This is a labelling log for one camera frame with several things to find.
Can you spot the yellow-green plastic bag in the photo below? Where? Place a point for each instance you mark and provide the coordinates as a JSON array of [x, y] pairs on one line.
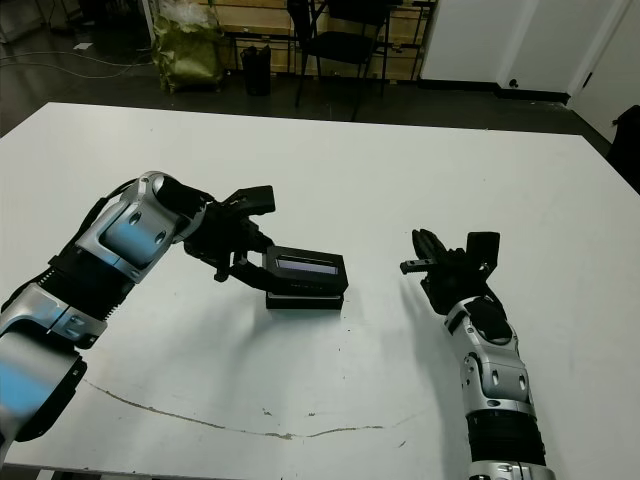
[[187, 57]]

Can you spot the white door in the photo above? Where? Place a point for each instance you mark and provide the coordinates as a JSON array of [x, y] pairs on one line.
[[617, 55]]

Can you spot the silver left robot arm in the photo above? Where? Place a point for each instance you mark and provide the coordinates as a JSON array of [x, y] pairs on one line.
[[100, 280]]

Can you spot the white paper sheet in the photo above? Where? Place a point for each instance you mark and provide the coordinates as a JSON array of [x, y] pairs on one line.
[[83, 46]]

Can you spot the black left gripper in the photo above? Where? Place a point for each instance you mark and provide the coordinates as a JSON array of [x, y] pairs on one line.
[[222, 240]]

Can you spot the black mesh chair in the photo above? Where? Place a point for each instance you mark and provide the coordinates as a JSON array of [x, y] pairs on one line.
[[340, 45]]

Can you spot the black box with white insert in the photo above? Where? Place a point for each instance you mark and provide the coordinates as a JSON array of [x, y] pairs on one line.
[[305, 302]]

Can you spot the black folding stand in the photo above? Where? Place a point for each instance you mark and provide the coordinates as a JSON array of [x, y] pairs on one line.
[[302, 14]]

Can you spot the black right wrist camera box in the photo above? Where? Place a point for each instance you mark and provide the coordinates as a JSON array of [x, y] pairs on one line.
[[484, 250]]

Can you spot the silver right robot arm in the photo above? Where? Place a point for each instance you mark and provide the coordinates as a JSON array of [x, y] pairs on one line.
[[495, 370]]

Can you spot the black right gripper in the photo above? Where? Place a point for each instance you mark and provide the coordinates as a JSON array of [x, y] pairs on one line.
[[455, 280]]

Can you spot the black waste bin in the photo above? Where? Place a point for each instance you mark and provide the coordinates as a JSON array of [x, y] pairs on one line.
[[256, 71]]

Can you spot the black chair back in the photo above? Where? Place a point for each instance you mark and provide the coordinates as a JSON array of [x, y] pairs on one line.
[[627, 145]]

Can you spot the white framed desk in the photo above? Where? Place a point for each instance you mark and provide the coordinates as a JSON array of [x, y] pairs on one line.
[[149, 20]]

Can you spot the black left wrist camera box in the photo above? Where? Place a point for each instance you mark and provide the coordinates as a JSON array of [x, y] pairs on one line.
[[252, 200]]

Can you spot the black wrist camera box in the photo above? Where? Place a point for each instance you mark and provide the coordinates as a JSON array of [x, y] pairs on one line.
[[252, 200], [484, 250]]

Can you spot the black box lid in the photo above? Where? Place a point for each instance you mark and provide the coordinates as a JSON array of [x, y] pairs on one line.
[[310, 280]]

